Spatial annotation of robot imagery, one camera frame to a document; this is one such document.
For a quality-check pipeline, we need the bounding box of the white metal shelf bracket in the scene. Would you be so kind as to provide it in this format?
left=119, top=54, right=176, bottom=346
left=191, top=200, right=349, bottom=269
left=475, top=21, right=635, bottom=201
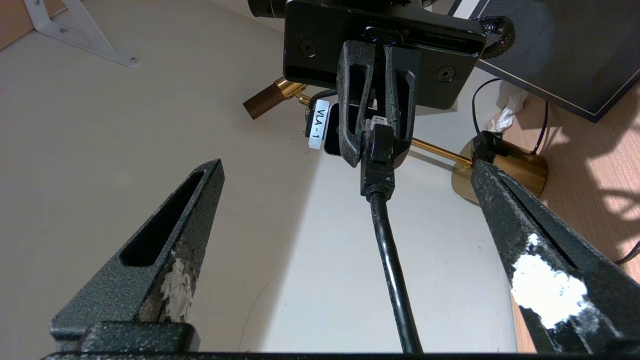
left=22, top=0, right=141, bottom=68

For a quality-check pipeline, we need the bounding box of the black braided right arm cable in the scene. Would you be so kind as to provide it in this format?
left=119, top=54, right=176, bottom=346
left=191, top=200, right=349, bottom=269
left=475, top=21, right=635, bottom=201
left=472, top=15, right=516, bottom=60

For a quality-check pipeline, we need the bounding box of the black ethernet cable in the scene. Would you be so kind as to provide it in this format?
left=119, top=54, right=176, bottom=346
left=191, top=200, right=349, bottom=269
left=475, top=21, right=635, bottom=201
left=360, top=115, right=425, bottom=353

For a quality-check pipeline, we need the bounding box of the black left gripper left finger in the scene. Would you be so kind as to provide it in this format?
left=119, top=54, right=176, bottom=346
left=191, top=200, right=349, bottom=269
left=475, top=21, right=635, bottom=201
left=50, top=159, right=226, bottom=353

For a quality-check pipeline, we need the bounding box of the brass desk lamp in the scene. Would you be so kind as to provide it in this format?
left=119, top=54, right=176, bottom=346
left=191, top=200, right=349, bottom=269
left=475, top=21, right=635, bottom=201
left=242, top=77, right=549, bottom=206

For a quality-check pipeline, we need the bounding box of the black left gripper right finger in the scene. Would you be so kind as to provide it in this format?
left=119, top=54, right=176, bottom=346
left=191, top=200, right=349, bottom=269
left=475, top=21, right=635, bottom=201
left=470, top=159, right=640, bottom=353

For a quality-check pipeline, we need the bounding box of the brown wooden shelf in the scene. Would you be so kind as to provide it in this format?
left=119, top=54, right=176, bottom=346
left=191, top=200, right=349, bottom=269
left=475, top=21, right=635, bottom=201
left=0, top=0, right=67, bottom=51

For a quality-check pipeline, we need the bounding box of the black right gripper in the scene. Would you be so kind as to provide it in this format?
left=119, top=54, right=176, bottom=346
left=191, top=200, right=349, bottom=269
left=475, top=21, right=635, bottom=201
left=283, top=0, right=488, bottom=168

